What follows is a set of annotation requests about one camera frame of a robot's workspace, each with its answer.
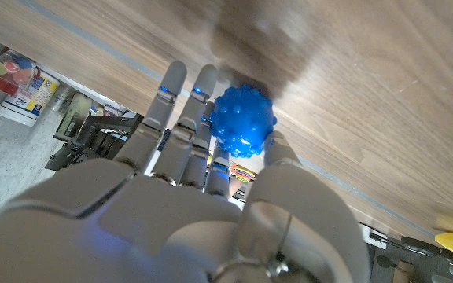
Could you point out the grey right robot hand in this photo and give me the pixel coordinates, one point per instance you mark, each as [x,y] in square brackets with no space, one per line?
[171,220]

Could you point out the blue bumpy stress ball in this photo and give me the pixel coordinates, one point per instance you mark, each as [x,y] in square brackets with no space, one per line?
[242,118]

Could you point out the stack of coloured cups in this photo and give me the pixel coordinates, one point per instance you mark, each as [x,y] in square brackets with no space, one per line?
[244,173]

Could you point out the black computer monitor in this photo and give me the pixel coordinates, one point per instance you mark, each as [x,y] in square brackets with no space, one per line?
[93,141]

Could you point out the white labelled canister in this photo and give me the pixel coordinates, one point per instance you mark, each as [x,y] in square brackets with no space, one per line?
[30,102]

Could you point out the clear cup with coloured discs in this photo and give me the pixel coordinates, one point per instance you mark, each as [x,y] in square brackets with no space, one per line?
[14,68]

